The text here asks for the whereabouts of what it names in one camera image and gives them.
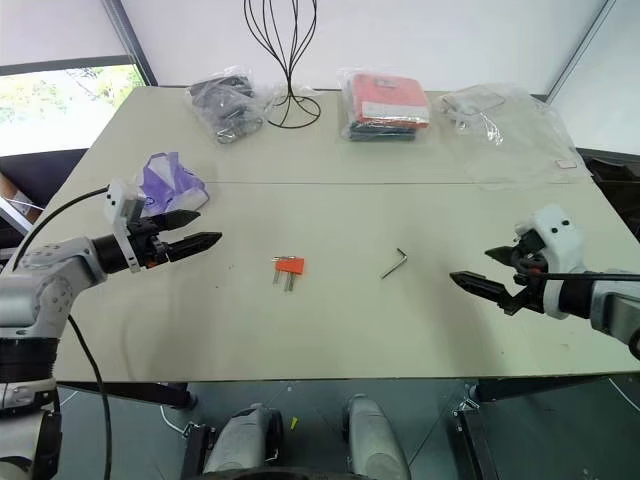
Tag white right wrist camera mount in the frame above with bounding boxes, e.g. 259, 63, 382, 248
514, 203, 585, 321

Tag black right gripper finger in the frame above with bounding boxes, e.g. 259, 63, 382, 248
484, 243, 524, 267
449, 270, 516, 304

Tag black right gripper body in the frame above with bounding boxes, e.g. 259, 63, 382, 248
502, 234, 549, 317

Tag grey robot right leg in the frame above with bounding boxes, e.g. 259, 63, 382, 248
342, 393, 412, 480

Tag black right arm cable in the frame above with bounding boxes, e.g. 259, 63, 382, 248
513, 262, 640, 291

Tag grey robot leg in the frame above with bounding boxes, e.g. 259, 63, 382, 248
342, 393, 412, 480
202, 403, 284, 476

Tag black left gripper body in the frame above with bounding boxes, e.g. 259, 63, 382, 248
126, 218, 170, 269

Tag black wire stand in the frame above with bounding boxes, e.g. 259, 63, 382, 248
244, 0, 322, 129

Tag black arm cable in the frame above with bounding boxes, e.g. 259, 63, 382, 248
513, 262, 640, 291
10, 185, 113, 480

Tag clear empty plastic bag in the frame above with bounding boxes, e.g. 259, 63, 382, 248
438, 82, 591, 184

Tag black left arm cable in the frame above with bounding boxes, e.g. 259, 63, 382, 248
10, 185, 113, 480

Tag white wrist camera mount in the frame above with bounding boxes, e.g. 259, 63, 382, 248
514, 203, 585, 321
103, 178, 147, 274

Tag orange holder with bits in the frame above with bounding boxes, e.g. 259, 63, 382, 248
276, 257, 307, 277

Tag black table leg frame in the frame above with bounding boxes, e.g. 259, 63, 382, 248
55, 381, 197, 412
452, 372, 640, 480

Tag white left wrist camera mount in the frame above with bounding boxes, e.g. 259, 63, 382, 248
103, 178, 147, 274

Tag grey robot left leg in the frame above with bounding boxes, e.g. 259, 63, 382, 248
202, 403, 284, 476

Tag black hex key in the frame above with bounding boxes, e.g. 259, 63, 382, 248
379, 247, 410, 280

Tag clear bag of black items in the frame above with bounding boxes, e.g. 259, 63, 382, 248
184, 65, 265, 146

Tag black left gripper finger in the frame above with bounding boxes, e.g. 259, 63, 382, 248
164, 231, 223, 264
149, 210, 202, 233

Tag bagged red and dark packs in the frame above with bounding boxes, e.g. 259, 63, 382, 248
336, 68, 433, 143

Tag purple and white plastic bag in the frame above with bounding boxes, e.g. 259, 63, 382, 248
135, 150, 210, 217

